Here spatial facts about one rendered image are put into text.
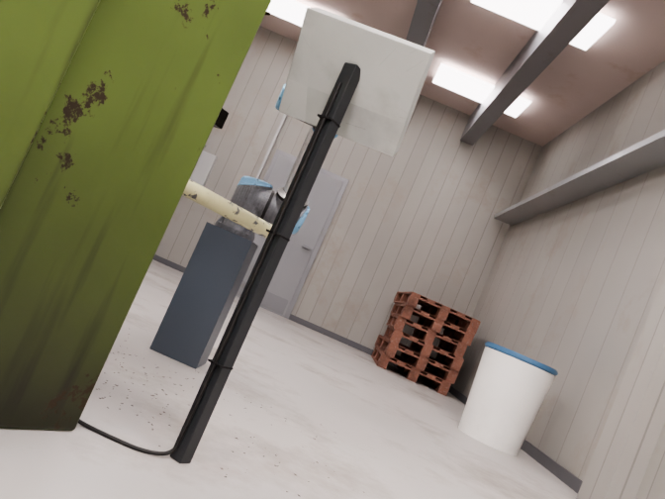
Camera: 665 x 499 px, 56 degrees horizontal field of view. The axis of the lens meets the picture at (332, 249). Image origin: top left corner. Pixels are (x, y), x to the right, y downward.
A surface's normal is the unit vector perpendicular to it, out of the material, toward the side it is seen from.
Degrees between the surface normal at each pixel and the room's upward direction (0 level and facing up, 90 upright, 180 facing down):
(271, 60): 90
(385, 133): 120
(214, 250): 90
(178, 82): 90
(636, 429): 90
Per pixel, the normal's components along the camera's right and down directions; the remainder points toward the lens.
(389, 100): -0.28, 0.36
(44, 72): 0.79, 0.30
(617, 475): 0.00, -0.07
